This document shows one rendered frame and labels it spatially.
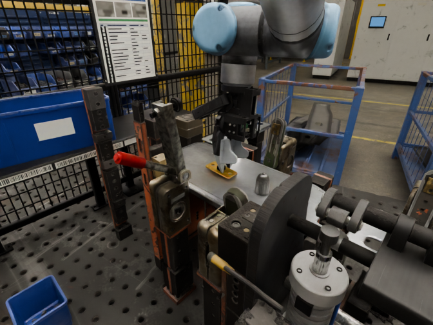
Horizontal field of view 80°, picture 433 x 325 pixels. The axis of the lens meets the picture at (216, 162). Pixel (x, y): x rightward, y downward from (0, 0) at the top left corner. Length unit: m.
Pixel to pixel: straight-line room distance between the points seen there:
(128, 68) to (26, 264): 0.73
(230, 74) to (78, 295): 0.69
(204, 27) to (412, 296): 0.41
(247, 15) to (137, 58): 0.70
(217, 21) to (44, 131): 0.53
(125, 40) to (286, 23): 0.78
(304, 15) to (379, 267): 0.27
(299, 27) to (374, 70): 7.90
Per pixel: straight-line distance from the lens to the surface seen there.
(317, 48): 0.43
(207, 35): 0.45
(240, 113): 0.58
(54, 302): 0.86
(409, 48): 8.27
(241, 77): 0.56
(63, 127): 0.80
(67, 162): 0.80
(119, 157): 0.46
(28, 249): 1.07
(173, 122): 0.49
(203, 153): 0.77
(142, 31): 1.11
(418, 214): 0.64
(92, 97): 0.74
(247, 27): 0.45
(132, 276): 0.85
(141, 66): 1.10
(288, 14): 0.34
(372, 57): 8.21
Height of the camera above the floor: 1.34
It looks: 28 degrees down
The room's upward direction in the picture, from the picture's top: straight up
